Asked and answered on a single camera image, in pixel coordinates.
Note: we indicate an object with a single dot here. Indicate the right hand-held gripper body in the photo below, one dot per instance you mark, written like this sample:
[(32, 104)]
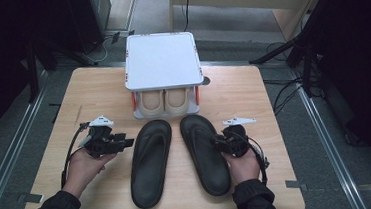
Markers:
[(238, 143)]

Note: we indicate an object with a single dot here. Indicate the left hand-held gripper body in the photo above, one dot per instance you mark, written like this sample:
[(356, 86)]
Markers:
[(101, 146)]

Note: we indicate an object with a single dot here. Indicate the black flip-flop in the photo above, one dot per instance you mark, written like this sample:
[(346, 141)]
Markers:
[(208, 163), (149, 174)]

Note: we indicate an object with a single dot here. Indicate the cream clog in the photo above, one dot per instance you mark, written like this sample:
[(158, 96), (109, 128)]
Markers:
[(176, 101), (151, 103)]

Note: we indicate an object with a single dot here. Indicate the white shoe rack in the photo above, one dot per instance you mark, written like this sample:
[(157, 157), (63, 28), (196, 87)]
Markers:
[(161, 59)]

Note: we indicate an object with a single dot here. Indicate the person's right hand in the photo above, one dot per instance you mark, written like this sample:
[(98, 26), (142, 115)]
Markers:
[(247, 168)]

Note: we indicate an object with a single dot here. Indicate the person's left hand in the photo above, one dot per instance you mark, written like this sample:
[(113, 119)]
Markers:
[(80, 169)]

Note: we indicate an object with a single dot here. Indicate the grey tape strip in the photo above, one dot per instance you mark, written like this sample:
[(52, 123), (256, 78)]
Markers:
[(30, 198), (295, 184)]

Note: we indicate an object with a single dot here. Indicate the black metal stand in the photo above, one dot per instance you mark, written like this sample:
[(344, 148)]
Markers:
[(32, 73)]

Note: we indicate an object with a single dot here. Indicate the black tripod stand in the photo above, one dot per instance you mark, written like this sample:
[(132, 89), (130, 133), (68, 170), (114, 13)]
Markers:
[(307, 61)]

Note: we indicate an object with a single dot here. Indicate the dark cabinet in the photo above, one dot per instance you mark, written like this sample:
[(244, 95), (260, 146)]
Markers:
[(83, 19)]

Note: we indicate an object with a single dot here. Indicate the metal floor rail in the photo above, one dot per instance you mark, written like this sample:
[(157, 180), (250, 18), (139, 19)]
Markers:
[(10, 155), (331, 159)]

